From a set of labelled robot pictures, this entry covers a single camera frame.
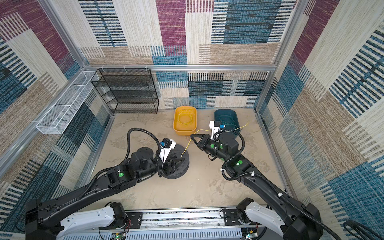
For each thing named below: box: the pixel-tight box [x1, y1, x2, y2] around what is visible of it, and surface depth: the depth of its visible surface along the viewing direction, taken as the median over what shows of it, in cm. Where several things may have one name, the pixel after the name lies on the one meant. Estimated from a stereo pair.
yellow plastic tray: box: [173, 106, 197, 136], surface depth 113 cm
